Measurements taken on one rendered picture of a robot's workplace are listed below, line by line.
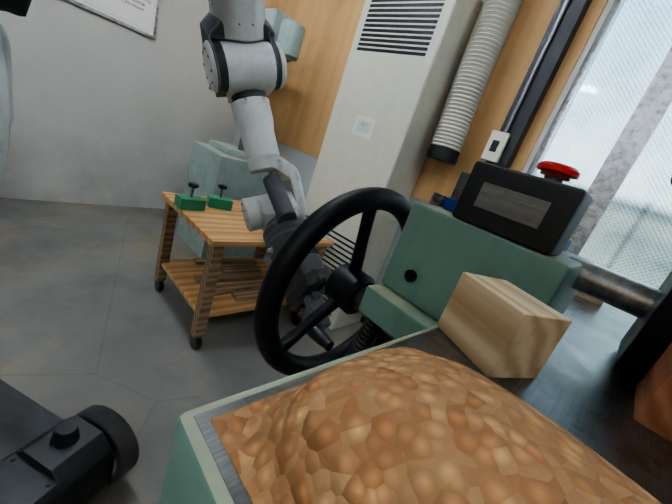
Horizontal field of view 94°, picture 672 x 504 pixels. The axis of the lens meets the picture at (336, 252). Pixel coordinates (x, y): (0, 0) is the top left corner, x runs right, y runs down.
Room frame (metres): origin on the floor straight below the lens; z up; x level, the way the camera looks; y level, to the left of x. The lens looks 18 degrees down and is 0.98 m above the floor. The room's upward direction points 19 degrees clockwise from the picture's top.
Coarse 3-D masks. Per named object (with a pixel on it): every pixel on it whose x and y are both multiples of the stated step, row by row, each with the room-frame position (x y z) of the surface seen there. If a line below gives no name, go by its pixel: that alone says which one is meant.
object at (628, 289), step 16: (592, 272) 0.25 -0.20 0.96; (608, 272) 0.25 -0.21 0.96; (576, 288) 0.26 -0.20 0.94; (592, 288) 0.25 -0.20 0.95; (608, 288) 0.24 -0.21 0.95; (624, 288) 0.24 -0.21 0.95; (640, 288) 0.24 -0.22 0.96; (608, 304) 0.25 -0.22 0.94; (624, 304) 0.24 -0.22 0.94; (640, 304) 0.23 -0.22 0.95; (656, 304) 0.21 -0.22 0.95; (640, 320) 0.24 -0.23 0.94; (656, 320) 0.20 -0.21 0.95; (624, 336) 0.26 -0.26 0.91; (640, 336) 0.20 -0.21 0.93; (656, 336) 0.20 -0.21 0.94; (624, 352) 0.20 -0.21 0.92; (640, 352) 0.20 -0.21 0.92; (656, 352) 0.19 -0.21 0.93; (624, 368) 0.20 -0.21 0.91; (640, 368) 0.19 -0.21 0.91
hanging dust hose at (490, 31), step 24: (504, 0) 1.62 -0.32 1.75; (480, 24) 1.65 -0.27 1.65; (504, 24) 1.62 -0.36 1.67; (480, 48) 1.63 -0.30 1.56; (480, 72) 1.62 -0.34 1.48; (456, 96) 1.63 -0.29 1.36; (480, 96) 1.65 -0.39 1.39; (456, 120) 1.61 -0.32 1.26; (432, 144) 1.65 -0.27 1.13; (456, 144) 1.61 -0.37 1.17
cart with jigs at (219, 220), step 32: (192, 192) 1.32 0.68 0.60; (192, 224) 1.18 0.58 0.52; (224, 224) 1.27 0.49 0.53; (160, 256) 1.40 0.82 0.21; (256, 256) 1.84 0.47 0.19; (320, 256) 1.54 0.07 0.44; (160, 288) 1.40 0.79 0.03; (192, 288) 1.27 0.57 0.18; (224, 288) 1.33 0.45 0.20; (256, 288) 1.46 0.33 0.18
